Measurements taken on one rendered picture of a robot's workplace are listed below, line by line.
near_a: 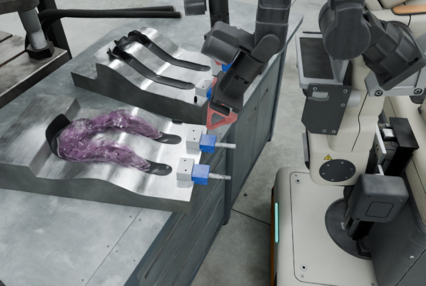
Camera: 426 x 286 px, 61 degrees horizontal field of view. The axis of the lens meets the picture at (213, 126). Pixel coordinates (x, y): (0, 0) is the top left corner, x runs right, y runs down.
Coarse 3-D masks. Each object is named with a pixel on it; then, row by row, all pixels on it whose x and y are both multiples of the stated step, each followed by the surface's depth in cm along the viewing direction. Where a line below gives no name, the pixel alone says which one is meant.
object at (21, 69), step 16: (0, 32) 156; (0, 48) 146; (16, 48) 146; (0, 64) 138; (16, 64) 137; (32, 64) 137; (48, 64) 138; (0, 80) 130; (16, 80) 130; (32, 80) 134; (0, 96) 124; (16, 96) 130
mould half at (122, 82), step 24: (144, 48) 119; (168, 48) 124; (72, 72) 121; (96, 72) 120; (120, 72) 110; (168, 72) 116; (192, 72) 116; (120, 96) 117; (144, 96) 111; (168, 96) 107; (192, 96) 106; (192, 120) 108
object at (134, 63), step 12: (132, 36) 120; (144, 36) 123; (108, 48) 115; (120, 48) 115; (156, 48) 122; (132, 60) 115; (168, 60) 122; (180, 60) 122; (144, 72) 115; (168, 84) 111; (180, 84) 112; (192, 84) 111
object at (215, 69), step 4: (212, 60) 111; (212, 64) 112; (216, 64) 111; (212, 68) 112; (216, 68) 112; (220, 68) 111; (224, 68) 111; (228, 68) 110; (212, 72) 113; (216, 72) 113
